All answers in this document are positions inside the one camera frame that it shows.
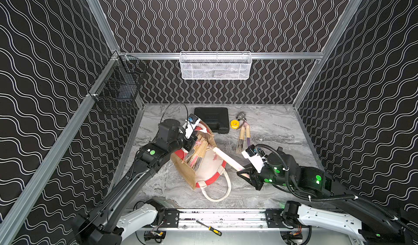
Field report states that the aluminium frame corner post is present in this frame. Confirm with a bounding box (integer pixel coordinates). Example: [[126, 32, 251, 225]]
[[293, 0, 362, 111]]

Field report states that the folding fans bundle in bag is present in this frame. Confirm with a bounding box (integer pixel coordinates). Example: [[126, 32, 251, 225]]
[[184, 138, 210, 171]]

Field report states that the yellow black handled screwdriver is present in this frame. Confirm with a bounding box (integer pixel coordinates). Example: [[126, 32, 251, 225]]
[[196, 220, 223, 236]]

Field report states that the bamboo fan purple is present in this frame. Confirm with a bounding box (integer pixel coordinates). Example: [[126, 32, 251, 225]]
[[244, 122, 251, 149]]

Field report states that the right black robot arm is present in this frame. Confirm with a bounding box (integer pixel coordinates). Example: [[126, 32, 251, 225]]
[[237, 144, 418, 245]]

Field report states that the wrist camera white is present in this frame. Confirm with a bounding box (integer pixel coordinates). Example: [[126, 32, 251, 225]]
[[183, 114, 201, 139], [241, 145, 265, 173]]

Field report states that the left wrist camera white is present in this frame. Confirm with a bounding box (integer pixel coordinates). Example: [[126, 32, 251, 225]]
[[183, 114, 201, 139]]

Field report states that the bamboo fan pink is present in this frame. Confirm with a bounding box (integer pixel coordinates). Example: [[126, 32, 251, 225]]
[[213, 147, 244, 172]]

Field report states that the red jute tote bag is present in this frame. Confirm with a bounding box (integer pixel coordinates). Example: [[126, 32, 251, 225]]
[[170, 122, 232, 203]]

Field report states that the steel ball valve brown handle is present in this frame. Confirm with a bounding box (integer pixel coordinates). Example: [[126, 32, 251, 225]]
[[236, 112, 247, 128]]

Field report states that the yellow thread seal tape spool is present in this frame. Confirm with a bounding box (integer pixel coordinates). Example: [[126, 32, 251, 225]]
[[230, 120, 240, 130]]

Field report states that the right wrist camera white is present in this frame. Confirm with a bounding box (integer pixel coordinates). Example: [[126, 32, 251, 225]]
[[241, 145, 265, 173]]

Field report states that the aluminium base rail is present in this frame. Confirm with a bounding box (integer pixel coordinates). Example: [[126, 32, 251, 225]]
[[130, 208, 357, 231]]

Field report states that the white wire mesh basket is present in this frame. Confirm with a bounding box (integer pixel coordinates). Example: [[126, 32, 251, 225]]
[[179, 51, 253, 80]]

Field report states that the black plastic tool case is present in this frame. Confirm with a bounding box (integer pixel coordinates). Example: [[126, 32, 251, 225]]
[[194, 107, 230, 134]]

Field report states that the bamboo fan floral white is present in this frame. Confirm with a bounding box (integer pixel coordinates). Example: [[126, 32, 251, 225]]
[[235, 125, 246, 154]]

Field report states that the black wire mesh basket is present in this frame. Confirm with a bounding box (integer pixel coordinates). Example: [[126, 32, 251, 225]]
[[93, 55, 149, 117]]

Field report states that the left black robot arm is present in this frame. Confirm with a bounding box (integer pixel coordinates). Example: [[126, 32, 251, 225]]
[[71, 114, 201, 245]]

